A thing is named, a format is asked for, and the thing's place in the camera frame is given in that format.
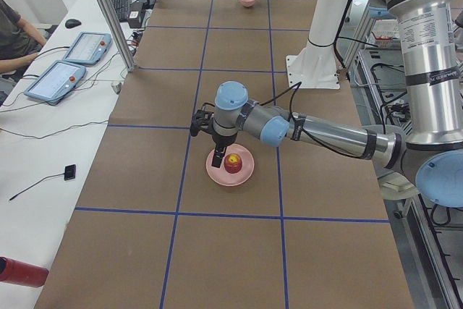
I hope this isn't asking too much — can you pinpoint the upper blue teach pendant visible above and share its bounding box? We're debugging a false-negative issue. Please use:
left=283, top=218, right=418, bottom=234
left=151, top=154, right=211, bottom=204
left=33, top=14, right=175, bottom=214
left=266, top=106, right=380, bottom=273
left=63, top=32, right=112, bottom=66

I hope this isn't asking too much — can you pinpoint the aluminium frame post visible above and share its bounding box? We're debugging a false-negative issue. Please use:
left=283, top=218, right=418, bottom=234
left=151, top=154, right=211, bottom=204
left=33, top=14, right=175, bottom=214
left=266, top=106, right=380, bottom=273
left=96, top=0, right=135, bottom=72

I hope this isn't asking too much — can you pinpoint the pink plate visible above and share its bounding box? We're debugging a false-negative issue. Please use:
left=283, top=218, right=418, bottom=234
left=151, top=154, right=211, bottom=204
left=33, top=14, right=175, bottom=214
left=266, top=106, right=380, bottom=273
left=205, top=144, right=255, bottom=187

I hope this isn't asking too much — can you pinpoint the seated person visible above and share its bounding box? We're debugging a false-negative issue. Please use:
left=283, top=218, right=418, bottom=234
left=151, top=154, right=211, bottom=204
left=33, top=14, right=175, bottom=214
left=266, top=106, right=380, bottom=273
left=1, top=0, right=47, bottom=82

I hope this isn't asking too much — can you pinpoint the lower blue teach pendant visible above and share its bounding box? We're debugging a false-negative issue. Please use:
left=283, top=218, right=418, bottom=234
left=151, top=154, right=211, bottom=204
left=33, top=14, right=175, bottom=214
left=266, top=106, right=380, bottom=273
left=24, top=60, right=87, bottom=105

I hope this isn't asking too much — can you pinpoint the red water bottle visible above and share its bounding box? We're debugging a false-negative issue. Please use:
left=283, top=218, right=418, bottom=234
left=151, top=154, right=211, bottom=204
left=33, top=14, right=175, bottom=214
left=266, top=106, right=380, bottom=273
left=1, top=257, right=49, bottom=288

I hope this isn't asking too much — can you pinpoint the blue teach pendant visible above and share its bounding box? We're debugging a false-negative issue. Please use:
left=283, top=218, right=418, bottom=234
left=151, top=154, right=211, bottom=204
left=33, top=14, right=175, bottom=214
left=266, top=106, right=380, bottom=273
left=24, top=60, right=87, bottom=105
left=63, top=32, right=112, bottom=66

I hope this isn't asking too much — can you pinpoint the red yellow apple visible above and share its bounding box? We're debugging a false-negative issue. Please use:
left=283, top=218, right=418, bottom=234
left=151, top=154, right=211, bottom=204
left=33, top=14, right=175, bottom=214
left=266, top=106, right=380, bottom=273
left=224, top=153, right=242, bottom=174

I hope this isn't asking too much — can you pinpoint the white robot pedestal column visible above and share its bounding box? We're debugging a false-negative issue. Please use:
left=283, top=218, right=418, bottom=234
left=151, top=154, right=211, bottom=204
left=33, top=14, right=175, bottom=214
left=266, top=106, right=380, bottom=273
left=286, top=0, right=349, bottom=90

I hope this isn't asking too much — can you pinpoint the black computer mouse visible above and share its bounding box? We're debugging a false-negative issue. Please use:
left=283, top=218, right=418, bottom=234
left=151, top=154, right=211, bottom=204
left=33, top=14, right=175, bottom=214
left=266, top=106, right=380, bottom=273
left=64, top=19, right=82, bottom=29

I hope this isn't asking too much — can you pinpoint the small black square device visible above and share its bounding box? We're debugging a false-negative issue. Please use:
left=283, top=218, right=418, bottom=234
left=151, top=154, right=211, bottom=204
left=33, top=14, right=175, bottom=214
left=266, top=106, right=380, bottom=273
left=64, top=164, right=77, bottom=181

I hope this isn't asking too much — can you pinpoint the black keyboard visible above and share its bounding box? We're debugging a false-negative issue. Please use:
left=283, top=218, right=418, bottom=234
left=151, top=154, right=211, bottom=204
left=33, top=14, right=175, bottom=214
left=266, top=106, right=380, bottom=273
left=111, top=0, right=130, bottom=22

